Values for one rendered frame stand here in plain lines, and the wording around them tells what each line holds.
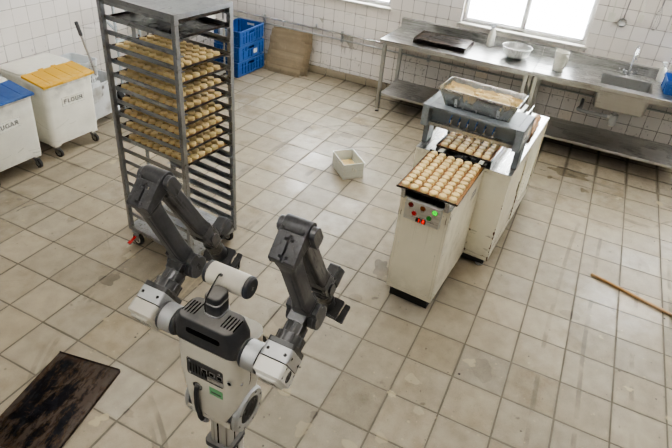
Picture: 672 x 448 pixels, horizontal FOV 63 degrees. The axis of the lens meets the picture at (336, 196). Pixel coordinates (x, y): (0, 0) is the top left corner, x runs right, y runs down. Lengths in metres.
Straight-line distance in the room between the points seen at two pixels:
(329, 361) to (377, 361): 0.30
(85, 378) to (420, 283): 2.12
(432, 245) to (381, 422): 1.12
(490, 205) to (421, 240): 0.74
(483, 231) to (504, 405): 1.32
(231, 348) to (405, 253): 2.25
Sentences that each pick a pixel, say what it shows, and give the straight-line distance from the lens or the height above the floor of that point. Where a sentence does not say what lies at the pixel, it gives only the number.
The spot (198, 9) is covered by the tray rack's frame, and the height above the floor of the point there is 1.82.
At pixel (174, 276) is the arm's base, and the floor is 1.46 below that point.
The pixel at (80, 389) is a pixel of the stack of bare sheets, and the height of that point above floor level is 0.02.
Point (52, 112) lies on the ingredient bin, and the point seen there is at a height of 0.46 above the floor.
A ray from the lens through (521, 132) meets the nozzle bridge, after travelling 3.86.
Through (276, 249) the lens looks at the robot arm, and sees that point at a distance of 1.38.
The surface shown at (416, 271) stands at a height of 0.30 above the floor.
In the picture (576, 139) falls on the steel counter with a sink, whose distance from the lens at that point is 6.49.
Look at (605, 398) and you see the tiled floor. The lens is 3.87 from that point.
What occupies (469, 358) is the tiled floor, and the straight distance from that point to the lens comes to 3.73.
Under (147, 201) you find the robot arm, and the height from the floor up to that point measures 1.80.
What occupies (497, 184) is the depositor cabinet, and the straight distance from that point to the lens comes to 4.05.
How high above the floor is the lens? 2.65
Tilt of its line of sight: 32 degrees down
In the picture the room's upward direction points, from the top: 6 degrees clockwise
